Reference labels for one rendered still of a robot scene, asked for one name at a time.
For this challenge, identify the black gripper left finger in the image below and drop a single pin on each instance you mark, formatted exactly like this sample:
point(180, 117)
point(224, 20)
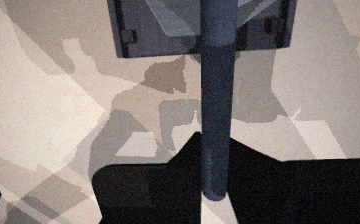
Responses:
point(176, 184)

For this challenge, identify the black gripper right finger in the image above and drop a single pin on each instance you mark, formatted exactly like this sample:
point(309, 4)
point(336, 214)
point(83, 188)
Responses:
point(263, 190)

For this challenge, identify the dark blue cylinder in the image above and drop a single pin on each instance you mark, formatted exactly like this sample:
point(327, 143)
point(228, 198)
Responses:
point(218, 47)

